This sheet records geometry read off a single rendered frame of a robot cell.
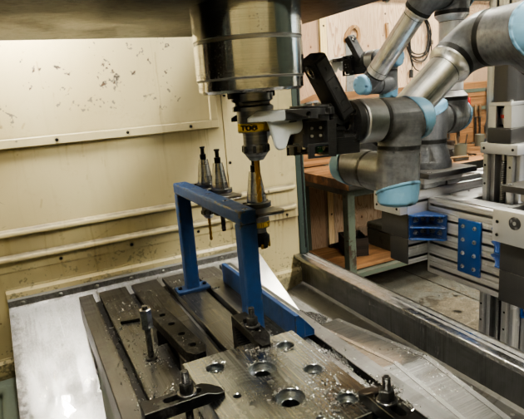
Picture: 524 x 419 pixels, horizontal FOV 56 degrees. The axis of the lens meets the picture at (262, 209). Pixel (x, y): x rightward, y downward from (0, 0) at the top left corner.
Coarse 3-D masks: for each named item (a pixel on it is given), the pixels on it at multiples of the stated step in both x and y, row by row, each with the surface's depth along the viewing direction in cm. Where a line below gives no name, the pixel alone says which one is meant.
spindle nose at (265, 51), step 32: (224, 0) 64; (256, 0) 63; (288, 0) 66; (192, 32) 69; (224, 32) 65; (256, 32) 64; (288, 32) 66; (224, 64) 66; (256, 64) 65; (288, 64) 67
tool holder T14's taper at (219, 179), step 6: (222, 162) 127; (216, 168) 126; (222, 168) 126; (216, 174) 126; (222, 174) 126; (216, 180) 126; (222, 180) 126; (216, 186) 126; (222, 186) 126; (228, 186) 128
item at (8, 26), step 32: (0, 0) 55; (32, 0) 57; (64, 0) 58; (96, 0) 59; (128, 0) 60; (160, 0) 62; (192, 0) 63; (320, 0) 70; (352, 0) 72; (0, 32) 77; (32, 32) 80; (64, 32) 82; (96, 32) 85; (128, 32) 88; (160, 32) 91
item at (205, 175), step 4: (200, 160) 135; (204, 160) 135; (200, 164) 135; (204, 164) 135; (208, 164) 136; (200, 168) 136; (204, 168) 135; (208, 168) 136; (200, 172) 136; (204, 172) 135; (208, 172) 136; (200, 176) 136; (204, 176) 136; (208, 176) 136; (200, 180) 136; (204, 180) 136; (208, 180) 136; (200, 184) 136; (204, 184) 136
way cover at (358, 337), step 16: (336, 320) 166; (352, 336) 151; (368, 336) 149; (368, 352) 134; (384, 352) 136; (400, 352) 134; (384, 368) 123; (400, 368) 123; (416, 368) 125; (432, 368) 125; (416, 384) 118; (432, 384) 120; (448, 384) 120; (464, 384) 119; (432, 400) 113; (448, 400) 115; (464, 400) 115; (480, 400) 114; (464, 416) 110; (480, 416) 110; (496, 416) 110
